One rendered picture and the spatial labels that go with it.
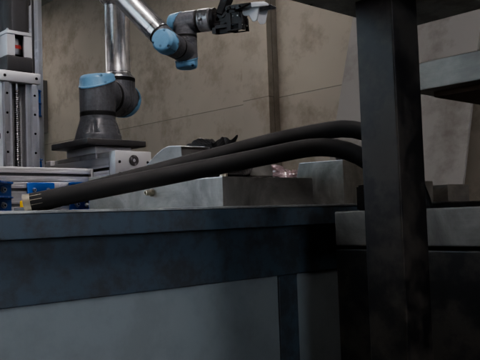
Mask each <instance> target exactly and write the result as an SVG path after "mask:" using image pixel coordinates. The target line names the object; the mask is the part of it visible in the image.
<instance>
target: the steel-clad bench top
mask: <svg viewBox="0 0 480 360"><path fill-rule="evenodd" d="M475 202H480V201H433V202H432V203H433V204H446V203H475ZM303 206H357V204H302V205H296V204H294V205H269V206H262V205H259V206H204V207H171V208H137V209H72V210H39V211H37V210H33V211H0V214H45V213H74V212H103V211H159V210H189V209H245V208H274V207H303Z"/></svg>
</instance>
